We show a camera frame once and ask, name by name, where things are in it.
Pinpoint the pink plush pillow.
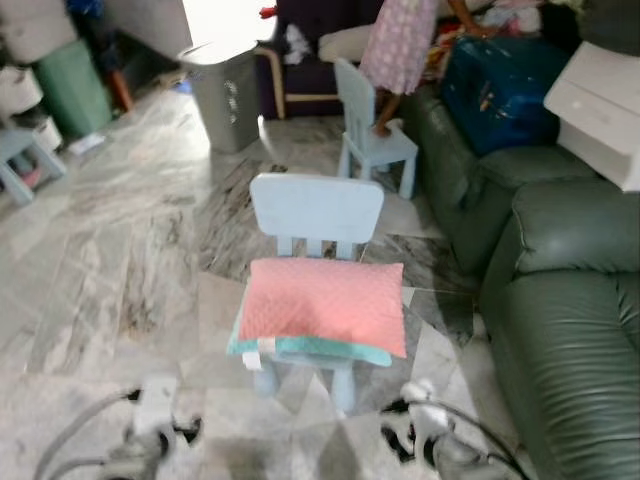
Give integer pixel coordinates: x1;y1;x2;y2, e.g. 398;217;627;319
232;257;408;359

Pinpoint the green leather sofa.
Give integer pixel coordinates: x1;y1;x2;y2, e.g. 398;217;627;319
403;85;640;480

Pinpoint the light blue child chair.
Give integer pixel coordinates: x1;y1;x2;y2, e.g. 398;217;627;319
248;172;386;413
333;57;419;199

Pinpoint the grey waste bin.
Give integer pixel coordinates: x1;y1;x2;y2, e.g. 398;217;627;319
178;40;263;154

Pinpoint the light blue child stool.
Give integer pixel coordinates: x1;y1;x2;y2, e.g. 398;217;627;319
0;125;69;206

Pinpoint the blue suitcase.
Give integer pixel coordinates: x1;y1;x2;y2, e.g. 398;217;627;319
440;35;573;156

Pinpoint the green plastic bin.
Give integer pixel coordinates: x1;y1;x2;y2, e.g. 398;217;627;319
35;38;113;141

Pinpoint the white drawer unit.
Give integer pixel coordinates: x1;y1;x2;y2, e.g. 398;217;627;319
543;42;640;193

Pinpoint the person in pink dress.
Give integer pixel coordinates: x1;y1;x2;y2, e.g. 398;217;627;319
358;0;501;138

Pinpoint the cream cushion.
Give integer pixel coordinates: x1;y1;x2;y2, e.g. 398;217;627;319
318;25;376;63

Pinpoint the dark grey cushion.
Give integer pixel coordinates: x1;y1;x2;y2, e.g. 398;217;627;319
580;0;640;56

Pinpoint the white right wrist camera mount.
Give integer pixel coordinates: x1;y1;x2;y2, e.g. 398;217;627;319
400;378;448;433

